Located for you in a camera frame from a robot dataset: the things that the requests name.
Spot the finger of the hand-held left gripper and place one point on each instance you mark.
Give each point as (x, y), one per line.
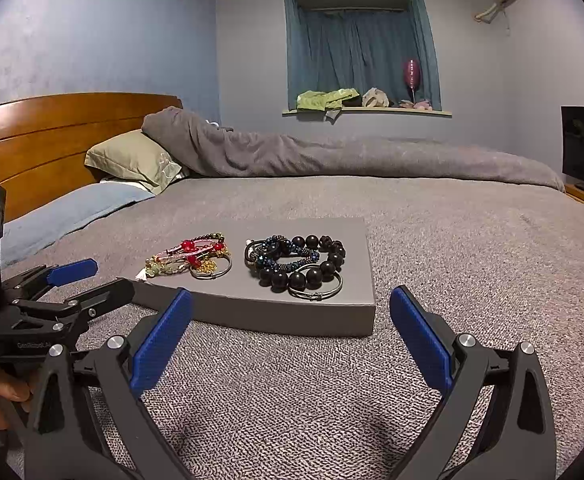
(72, 271)
(112, 292)

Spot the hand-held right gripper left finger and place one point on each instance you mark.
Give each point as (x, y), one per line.
(164, 340)

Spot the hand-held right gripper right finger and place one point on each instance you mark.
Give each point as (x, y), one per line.
(421, 340)

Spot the grey cardboard box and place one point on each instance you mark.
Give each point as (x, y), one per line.
(232, 300)

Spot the silver bangle with clasp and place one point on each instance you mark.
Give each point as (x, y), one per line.
(317, 296)

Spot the blue pillow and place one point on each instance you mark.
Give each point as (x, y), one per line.
(62, 210)

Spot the grey speckled bed cover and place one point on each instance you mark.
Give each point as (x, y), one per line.
(471, 260)

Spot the green pillow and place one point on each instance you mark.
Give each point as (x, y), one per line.
(127, 160)

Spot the wooden headboard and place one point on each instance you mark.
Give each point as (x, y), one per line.
(47, 135)

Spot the grey duvet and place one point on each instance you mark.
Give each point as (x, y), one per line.
(347, 160)

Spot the window sill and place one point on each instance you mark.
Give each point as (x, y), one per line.
(396, 111)

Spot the pink fabric flowers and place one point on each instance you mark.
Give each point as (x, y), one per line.
(421, 105)

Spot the beige plush toy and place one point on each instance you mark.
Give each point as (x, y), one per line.
(374, 97)

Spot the green cloth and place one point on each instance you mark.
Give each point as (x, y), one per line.
(317, 100)

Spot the teal curtain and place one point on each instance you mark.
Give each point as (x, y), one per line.
(351, 45)

